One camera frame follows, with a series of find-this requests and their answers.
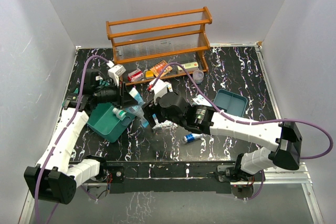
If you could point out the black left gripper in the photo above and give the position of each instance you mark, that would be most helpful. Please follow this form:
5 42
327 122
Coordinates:
128 100

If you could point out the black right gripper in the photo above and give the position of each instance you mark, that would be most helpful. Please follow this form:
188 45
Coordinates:
149 109

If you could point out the blue white mask packet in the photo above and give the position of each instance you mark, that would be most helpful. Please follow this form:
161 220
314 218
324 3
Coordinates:
137 109

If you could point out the white green medicine bottle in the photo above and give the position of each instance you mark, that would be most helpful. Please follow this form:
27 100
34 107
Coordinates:
119 113

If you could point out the bagged white gauze pads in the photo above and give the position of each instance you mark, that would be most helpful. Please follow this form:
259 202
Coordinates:
162 125

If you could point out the green medicine kit box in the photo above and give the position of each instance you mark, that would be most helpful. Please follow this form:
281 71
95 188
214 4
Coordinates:
105 121

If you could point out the white blue sachet packet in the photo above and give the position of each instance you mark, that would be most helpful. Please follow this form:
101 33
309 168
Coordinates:
169 87

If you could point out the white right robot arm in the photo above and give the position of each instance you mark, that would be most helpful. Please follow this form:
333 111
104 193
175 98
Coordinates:
280 142

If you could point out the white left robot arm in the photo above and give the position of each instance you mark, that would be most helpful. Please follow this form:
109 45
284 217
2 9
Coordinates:
52 178

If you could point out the red white medicine box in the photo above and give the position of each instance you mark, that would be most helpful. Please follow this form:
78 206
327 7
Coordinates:
135 75

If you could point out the orange patterned medicine box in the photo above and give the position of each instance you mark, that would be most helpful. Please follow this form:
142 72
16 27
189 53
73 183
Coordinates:
156 69

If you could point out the cream long medicine box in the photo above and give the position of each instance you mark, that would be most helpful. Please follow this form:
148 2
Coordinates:
189 67

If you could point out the yellow grey small box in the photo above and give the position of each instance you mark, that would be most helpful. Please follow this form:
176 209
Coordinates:
149 74

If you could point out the blue white small tube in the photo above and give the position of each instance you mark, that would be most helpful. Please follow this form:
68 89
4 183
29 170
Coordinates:
192 137

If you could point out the orange wooden shelf rack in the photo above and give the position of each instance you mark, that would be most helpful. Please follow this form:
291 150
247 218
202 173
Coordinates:
141 43

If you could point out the clear round plastic jar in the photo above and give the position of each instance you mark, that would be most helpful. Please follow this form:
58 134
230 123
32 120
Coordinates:
198 76

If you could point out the blue divided tray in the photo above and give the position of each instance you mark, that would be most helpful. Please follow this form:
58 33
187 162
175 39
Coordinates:
231 103

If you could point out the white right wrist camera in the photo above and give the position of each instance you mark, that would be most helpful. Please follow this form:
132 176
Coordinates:
158 88

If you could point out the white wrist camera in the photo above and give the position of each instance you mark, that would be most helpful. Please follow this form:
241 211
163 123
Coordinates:
115 72
158 88

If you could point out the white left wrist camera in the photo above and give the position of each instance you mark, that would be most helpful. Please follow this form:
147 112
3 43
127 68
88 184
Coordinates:
115 72

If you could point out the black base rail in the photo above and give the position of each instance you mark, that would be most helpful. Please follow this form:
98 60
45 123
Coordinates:
175 176

